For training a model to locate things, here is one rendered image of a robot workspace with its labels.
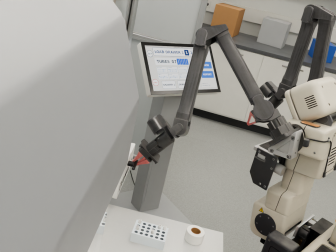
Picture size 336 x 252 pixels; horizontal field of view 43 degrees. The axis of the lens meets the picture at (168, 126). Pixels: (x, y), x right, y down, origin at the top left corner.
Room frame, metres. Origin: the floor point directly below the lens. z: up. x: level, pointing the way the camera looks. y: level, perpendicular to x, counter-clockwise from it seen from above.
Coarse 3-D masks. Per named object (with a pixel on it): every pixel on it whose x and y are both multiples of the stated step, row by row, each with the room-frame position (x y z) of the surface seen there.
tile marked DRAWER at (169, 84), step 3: (162, 81) 2.32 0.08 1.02; (165, 81) 2.33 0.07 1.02; (168, 81) 2.34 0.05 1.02; (171, 81) 2.36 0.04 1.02; (174, 81) 2.37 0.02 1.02; (162, 84) 2.31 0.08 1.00; (165, 84) 2.32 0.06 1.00; (168, 84) 2.33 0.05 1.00; (171, 84) 2.34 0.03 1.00; (174, 84) 2.36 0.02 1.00; (165, 87) 2.31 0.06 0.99; (168, 87) 2.32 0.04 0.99; (171, 87) 2.33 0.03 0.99; (174, 87) 2.35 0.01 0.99
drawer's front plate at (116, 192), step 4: (132, 144) 1.65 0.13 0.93; (132, 148) 1.62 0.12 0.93; (132, 152) 1.64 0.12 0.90; (128, 156) 1.54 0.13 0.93; (132, 156) 1.67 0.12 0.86; (128, 160) 1.55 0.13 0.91; (128, 168) 1.60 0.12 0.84; (124, 172) 1.49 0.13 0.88; (120, 180) 1.41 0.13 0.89; (120, 184) 1.44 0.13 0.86; (116, 188) 1.39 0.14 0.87; (120, 188) 1.46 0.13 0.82; (116, 192) 1.39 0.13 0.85; (112, 196) 1.39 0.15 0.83; (116, 196) 1.39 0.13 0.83
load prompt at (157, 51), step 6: (156, 48) 2.42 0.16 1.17; (162, 48) 2.45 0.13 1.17; (168, 48) 2.47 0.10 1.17; (174, 48) 2.50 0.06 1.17; (180, 48) 2.53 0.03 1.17; (186, 48) 2.56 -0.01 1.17; (156, 54) 2.39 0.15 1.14; (162, 54) 2.42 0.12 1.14; (168, 54) 2.45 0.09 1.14; (174, 54) 2.48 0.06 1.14; (180, 54) 2.51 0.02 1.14; (186, 54) 2.53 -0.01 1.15
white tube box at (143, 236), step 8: (136, 224) 1.29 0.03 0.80; (144, 224) 1.31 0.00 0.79; (152, 224) 1.31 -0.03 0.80; (136, 232) 1.26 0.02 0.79; (144, 232) 1.26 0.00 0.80; (160, 232) 1.28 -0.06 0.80; (136, 240) 1.24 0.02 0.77; (144, 240) 1.24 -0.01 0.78; (152, 240) 1.23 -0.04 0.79; (160, 240) 1.23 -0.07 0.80; (160, 248) 1.23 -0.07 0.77
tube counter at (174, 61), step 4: (172, 60) 2.44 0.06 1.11; (176, 60) 2.46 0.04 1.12; (180, 60) 2.48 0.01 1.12; (184, 60) 2.50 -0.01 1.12; (188, 60) 2.52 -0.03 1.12; (172, 64) 2.43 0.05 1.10; (176, 64) 2.45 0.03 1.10; (180, 64) 2.46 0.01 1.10; (184, 64) 2.48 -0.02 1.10; (188, 64) 2.50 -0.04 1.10
